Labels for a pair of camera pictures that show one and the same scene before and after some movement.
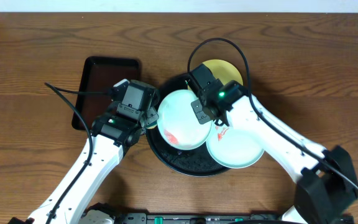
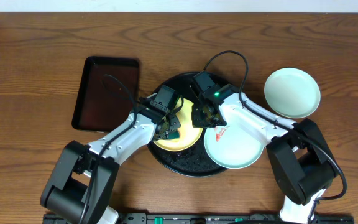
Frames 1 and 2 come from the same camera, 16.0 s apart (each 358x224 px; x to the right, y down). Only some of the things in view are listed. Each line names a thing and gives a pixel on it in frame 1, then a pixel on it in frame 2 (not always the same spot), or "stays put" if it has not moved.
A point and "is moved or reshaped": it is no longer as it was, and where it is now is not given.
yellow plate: x=223 y=70 → x=189 y=135
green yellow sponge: x=151 y=126 is moved or reshaped
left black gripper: x=150 y=115 → x=169 y=125
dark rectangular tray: x=100 y=74 stays put
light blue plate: x=232 y=148 stays put
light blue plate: x=178 y=122 → x=292 y=92
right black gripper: x=196 y=106 stays put
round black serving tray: x=195 y=162 stays put
